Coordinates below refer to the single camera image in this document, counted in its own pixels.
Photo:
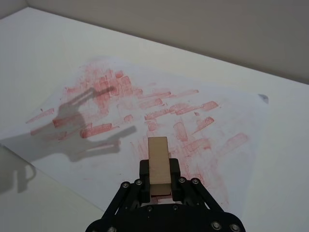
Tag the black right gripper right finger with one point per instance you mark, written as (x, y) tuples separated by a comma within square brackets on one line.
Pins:
[(175, 176)]

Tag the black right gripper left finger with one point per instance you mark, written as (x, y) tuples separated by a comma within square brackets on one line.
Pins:
[(144, 174)]

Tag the beige wooden block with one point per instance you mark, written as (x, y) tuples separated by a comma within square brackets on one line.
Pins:
[(158, 159)]

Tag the white paper sheet, red marks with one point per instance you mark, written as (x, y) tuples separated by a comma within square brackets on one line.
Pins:
[(154, 106)]

